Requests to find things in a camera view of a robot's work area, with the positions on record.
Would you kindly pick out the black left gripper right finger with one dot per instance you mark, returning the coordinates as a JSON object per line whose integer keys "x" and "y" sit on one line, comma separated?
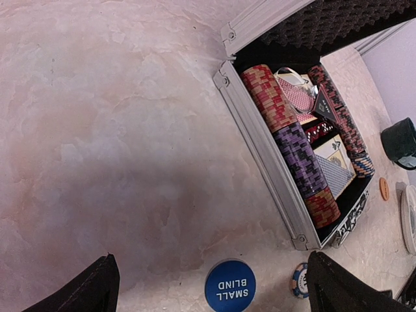
{"x": 332, "y": 288}

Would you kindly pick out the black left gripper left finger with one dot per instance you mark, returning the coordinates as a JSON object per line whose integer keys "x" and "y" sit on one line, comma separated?
{"x": 95, "y": 289}

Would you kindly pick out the blue round button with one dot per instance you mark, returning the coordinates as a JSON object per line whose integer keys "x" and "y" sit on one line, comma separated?
{"x": 230, "y": 286}

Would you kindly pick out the blue playing card deck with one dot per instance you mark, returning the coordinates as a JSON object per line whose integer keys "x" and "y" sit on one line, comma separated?
{"x": 335, "y": 164}

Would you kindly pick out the black triangular button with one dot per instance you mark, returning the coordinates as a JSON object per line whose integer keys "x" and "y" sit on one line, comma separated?
{"x": 323, "y": 108}

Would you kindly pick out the red playing card deck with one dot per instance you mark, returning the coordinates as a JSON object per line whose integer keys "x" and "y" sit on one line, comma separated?
{"x": 301, "y": 100}

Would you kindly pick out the aluminium poker chip case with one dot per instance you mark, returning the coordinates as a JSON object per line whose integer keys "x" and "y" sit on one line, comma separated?
{"x": 297, "y": 34}

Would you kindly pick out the red poker chip stack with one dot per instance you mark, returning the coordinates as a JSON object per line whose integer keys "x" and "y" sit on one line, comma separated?
{"x": 323, "y": 208}

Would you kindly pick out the clear round dish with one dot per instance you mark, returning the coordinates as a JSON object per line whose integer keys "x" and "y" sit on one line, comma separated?
{"x": 294, "y": 78}

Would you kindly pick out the orange round button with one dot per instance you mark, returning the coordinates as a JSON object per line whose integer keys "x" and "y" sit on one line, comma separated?
{"x": 384, "y": 189}

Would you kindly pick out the grey striped plate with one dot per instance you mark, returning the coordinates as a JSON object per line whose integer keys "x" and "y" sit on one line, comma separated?
{"x": 407, "y": 214}

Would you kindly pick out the purple chip row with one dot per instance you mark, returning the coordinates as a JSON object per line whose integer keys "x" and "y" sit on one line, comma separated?
{"x": 300, "y": 160}

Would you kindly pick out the red dice row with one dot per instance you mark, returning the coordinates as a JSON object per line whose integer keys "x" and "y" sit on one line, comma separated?
{"x": 316, "y": 130}

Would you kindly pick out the dark red chip row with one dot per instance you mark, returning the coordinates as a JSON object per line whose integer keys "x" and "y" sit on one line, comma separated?
{"x": 346, "y": 126}

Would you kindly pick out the dark green mug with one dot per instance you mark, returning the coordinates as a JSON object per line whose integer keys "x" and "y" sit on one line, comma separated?
{"x": 398, "y": 142}

